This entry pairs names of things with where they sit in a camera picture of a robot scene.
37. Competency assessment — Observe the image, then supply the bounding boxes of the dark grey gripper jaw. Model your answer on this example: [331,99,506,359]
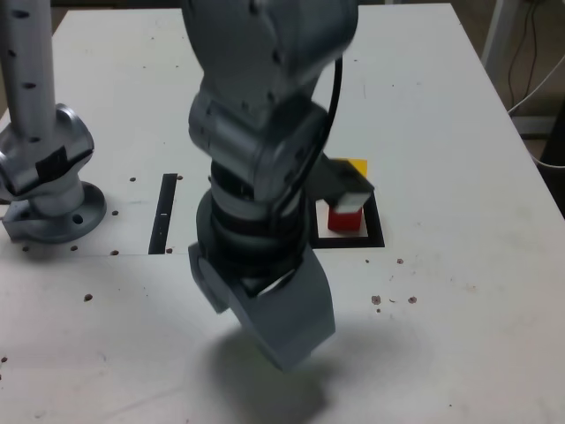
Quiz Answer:
[228,246,337,375]

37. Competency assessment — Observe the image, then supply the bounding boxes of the red cube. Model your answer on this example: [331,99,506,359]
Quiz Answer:
[327,203,364,233]

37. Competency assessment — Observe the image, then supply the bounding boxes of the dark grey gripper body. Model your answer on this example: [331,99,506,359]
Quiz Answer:
[187,240,256,316]

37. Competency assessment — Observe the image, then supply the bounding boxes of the black tape square outline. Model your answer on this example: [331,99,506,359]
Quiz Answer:
[306,189,386,250]

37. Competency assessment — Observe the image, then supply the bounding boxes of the white cable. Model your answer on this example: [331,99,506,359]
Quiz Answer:
[527,134,565,170]
[506,56,565,116]

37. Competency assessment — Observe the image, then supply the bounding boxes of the white furniture leg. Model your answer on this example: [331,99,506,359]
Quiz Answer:
[479,0,509,79]

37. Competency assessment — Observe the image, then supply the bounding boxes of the thin black cable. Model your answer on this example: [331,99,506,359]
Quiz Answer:
[506,0,538,110]

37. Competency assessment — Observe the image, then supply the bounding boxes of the grey box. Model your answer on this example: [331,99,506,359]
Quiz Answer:
[510,115,558,140]

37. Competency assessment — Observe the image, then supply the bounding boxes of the black tape strip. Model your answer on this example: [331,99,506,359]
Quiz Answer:
[147,173,178,256]

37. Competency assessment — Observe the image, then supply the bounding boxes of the yellow cube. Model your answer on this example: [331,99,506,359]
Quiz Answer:
[346,157,369,178]

